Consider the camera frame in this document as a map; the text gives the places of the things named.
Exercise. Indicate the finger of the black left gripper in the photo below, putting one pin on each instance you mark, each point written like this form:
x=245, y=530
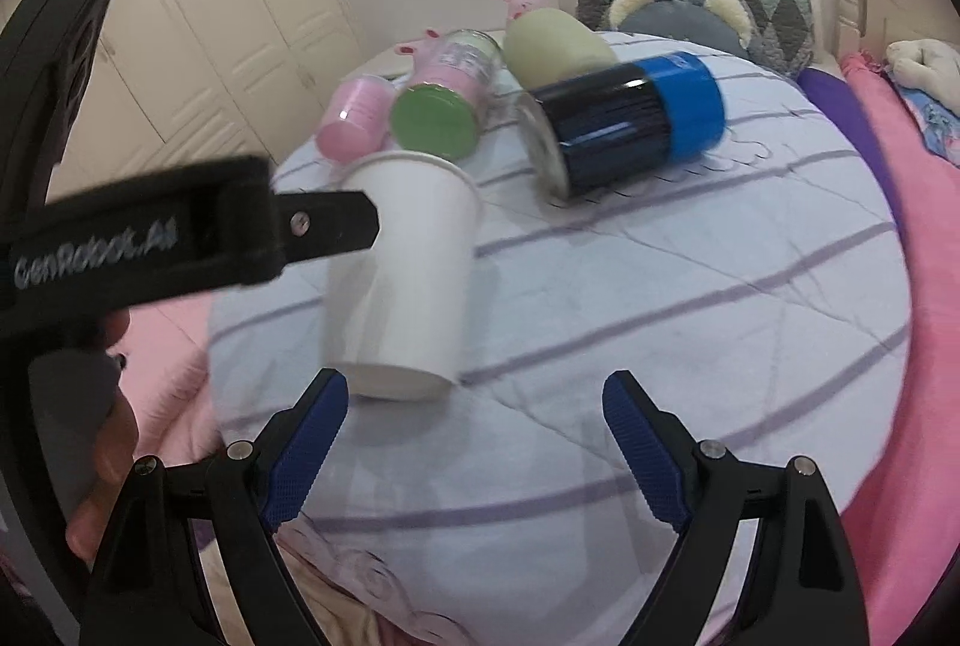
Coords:
x=322, y=224

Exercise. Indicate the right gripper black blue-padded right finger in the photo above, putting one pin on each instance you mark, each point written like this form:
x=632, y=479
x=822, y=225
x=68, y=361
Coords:
x=801, y=585

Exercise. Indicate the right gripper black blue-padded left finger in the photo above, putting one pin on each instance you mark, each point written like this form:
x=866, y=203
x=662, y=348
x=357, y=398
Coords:
x=148, y=586

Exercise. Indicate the white paper cup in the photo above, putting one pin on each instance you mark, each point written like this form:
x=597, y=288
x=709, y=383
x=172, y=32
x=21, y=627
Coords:
x=394, y=314

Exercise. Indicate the pink plastic cup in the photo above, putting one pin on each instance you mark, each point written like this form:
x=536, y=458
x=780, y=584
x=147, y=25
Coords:
x=357, y=120

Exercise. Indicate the person's hand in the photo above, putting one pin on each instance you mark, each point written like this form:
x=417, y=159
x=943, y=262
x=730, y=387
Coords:
x=113, y=452

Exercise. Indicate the green-lidded clear jar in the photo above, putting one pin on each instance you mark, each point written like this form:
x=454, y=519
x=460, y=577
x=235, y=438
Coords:
x=440, y=108

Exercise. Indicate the cream wardrobe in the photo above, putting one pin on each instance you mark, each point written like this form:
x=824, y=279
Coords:
x=174, y=81

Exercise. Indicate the black blue cylindrical can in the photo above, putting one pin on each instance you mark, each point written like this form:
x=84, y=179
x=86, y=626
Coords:
x=595, y=131

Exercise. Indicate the pale green plush toy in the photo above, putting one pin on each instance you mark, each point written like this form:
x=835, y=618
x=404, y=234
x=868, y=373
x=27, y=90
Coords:
x=547, y=45

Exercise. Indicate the white striped quilt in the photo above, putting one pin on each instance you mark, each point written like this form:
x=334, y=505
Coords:
x=761, y=295

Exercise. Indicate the grey bear plush pillow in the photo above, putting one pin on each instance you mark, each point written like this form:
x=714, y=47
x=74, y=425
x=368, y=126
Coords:
x=724, y=25

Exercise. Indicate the white plush toy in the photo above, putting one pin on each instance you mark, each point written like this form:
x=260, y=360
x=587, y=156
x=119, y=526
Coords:
x=928, y=65

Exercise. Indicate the cream wooden headboard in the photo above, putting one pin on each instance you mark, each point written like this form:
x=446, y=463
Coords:
x=871, y=25

